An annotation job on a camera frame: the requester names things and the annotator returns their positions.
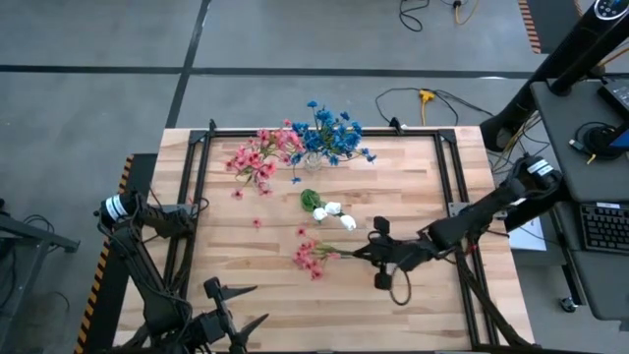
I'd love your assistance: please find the yellow floor cable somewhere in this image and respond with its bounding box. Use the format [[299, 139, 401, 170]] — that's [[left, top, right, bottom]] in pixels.
[[452, 0, 481, 26]]

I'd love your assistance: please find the grey metal table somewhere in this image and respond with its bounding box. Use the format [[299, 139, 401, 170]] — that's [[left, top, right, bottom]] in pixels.
[[0, 196, 83, 354]]

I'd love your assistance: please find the dark tablet device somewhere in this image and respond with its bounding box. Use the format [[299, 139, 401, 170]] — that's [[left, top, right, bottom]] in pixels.
[[597, 78, 629, 119]]

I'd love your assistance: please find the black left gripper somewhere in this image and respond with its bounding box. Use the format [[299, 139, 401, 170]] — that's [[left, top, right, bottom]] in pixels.
[[186, 276, 270, 354]]

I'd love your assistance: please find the black hazard-striped floor platform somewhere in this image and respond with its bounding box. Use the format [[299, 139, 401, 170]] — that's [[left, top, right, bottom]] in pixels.
[[73, 154, 158, 354]]

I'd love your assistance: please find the black floor cable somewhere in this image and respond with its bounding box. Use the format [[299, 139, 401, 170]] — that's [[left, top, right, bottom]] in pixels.
[[375, 87, 495, 127], [398, 0, 431, 33]]

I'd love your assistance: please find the dark mat orange-striped edge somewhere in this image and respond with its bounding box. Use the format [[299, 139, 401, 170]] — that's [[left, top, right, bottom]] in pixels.
[[518, 0, 591, 55]]

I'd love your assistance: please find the black tower fan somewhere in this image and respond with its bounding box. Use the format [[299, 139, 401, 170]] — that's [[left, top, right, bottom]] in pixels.
[[480, 0, 629, 148]]

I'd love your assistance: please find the green ribbed glass vase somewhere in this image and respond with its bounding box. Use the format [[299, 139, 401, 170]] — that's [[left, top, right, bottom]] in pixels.
[[299, 188, 323, 213]]

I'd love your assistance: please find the black keyboard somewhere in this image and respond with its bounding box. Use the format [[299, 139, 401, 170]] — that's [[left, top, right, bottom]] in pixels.
[[579, 202, 629, 255]]

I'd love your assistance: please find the grey desk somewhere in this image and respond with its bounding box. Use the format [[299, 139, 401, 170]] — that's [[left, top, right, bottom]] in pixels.
[[529, 81, 629, 324]]

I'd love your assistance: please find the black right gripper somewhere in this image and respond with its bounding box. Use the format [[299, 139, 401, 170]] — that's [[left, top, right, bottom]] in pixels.
[[352, 215, 436, 291]]

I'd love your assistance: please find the black aluminium frame rail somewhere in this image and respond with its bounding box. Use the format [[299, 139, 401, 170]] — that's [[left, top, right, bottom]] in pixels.
[[434, 130, 540, 351], [122, 130, 215, 351], [196, 128, 456, 140]]

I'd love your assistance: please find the white paper sheet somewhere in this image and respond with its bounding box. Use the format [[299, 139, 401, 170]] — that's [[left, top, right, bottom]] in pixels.
[[505, 215, 547, 253]]

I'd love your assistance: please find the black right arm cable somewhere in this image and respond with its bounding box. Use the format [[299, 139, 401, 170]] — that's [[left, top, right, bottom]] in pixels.
[[387, 265, 414, 306]]

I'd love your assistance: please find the tall clear glass vase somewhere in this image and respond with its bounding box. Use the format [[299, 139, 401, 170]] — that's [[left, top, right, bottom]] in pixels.
[[248, 170, 271, 194]]

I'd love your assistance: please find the yellow power plug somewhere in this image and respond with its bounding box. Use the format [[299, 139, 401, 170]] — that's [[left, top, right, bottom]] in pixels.
[[418, 88, 436, 127]]

